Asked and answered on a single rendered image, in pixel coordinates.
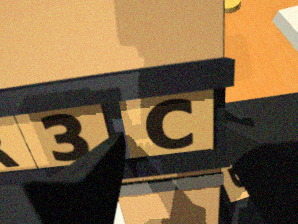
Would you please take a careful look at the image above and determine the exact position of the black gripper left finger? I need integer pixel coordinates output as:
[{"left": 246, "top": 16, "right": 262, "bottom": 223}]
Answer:
[{"left": 0, "top": 131, "right": 126, "bottom": 224}]

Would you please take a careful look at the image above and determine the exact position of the yellow round disc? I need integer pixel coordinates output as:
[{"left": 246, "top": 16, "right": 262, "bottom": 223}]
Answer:
[{"left": 225, "top": 0, "right": 241, "bottom": 13}]

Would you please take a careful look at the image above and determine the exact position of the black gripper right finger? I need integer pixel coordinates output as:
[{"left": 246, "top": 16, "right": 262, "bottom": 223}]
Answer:
[{"left": 215, "top": 119, "right": 298, "bottom": 224}]

